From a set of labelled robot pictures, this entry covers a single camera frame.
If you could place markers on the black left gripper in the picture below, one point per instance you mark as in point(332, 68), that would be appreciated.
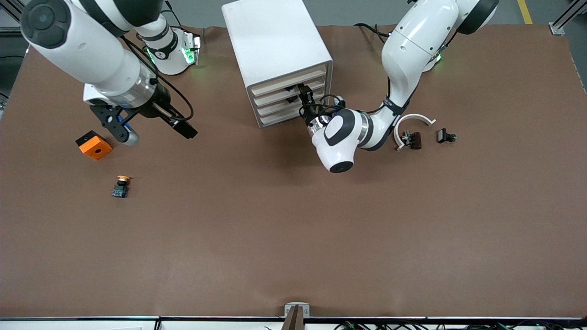
point(310, 114)

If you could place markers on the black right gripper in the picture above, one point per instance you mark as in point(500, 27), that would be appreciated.
point(159, 101)

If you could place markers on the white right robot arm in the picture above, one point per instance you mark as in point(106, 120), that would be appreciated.
point(82, 50)

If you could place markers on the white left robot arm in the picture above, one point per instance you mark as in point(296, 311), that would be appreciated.
point(403, 50)

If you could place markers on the beige cabinet drawer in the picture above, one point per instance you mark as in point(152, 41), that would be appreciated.
point(275, 86)
point(275, 106)
point(275, 115)

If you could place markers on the white drawer cabinet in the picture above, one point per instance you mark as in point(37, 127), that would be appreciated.
point(270, 36)

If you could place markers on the yellow push button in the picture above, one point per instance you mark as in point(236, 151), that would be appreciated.
point(120, 190)

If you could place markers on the silver base connector block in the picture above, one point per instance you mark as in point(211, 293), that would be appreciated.
point(195, 48)

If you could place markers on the white curved plastic piece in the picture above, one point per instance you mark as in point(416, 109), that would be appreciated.
point(412, 117)

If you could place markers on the dark brown component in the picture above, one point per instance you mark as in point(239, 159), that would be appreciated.
point(416, 140)

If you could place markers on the brown table mat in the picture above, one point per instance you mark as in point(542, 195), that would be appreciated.
point(293, 229)

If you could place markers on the small black component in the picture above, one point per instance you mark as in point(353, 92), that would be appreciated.
point(442, 135)

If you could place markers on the black right camera bracket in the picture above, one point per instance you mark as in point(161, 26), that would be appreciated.
point(110, 121)

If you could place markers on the orange black switch box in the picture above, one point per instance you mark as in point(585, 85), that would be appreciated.
point(96, 149)

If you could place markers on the white table edge rail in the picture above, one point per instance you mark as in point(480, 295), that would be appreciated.
point(206, 324)

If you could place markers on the aluminium frame profile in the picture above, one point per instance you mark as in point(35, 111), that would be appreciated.
point(9, 31)
point(557, 28)

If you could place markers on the grey metal clamp bracket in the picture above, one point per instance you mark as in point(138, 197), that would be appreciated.
point(286, 308)

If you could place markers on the brown tapered post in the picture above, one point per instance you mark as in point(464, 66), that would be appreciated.
point(294, 321)

